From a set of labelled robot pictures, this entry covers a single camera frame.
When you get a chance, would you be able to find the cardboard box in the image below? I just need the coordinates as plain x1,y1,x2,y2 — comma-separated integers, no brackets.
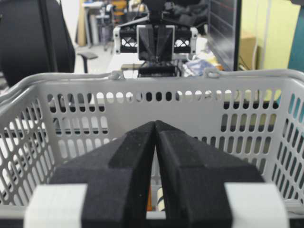
239,29,257,70

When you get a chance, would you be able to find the black monitor screen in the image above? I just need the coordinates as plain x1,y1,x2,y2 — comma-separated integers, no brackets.
207,0,242,71

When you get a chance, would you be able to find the black office chair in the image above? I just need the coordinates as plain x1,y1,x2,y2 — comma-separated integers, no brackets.
0,0,98,88

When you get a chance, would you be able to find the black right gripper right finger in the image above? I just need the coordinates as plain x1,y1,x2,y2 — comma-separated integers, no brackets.
155,120,290,228

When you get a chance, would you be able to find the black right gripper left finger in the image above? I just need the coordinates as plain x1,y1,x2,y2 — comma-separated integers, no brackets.
24,122,156,228

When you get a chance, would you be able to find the striped item in basket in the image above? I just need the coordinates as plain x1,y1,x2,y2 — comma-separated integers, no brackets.
156,187,165,211

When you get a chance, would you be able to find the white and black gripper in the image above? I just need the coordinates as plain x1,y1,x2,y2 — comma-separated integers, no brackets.
113,14,198,60

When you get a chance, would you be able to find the grey plastic shopping basket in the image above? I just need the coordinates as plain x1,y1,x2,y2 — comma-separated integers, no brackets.
0,69,304,219

